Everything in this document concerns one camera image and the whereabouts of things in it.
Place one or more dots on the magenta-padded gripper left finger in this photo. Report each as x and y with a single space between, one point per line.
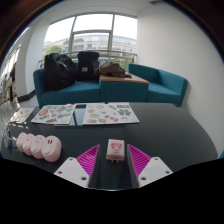
71 171

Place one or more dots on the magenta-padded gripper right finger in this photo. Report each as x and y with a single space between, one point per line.
155 170

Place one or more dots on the pink charger block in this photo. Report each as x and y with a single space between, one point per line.
115 150

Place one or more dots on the pink power strip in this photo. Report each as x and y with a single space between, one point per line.
43 148

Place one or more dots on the colourful sticker sheet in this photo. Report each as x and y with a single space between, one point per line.
55 114
110 114
22 115

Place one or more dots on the teal sofa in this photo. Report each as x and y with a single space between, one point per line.
76 93

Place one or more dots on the wooden sofa table top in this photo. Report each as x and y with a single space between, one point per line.
136 80

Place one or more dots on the large black bag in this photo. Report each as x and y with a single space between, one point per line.
59 71

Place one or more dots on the black backpack with label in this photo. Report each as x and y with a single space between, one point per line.
87 65

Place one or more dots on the brown jacket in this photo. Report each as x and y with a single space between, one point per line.
113 68

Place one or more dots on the person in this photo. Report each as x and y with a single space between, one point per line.
12 76

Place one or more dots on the metal window railing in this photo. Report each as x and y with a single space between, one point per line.
113 52

